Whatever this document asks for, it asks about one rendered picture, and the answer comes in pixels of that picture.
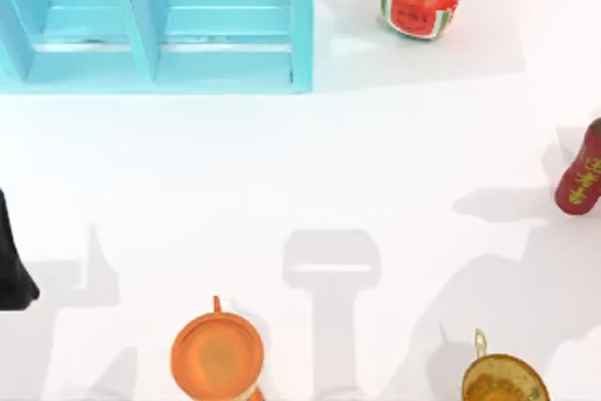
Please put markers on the light blue rack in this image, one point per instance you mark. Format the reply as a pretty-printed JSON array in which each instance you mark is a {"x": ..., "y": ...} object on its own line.
[{"x": 141, "y": 20}]

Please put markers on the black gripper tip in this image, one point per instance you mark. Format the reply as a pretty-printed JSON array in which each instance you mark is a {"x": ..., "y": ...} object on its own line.
[{"x": 11, "y": 265}]

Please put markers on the gold trophy cup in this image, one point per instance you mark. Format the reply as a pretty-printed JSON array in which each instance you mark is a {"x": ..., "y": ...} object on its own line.
[{"x": 502, "y": 380}]

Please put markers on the orange trophy cup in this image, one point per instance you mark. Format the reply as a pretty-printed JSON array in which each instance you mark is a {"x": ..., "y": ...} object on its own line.
[{"x": 216, "y": 354}]

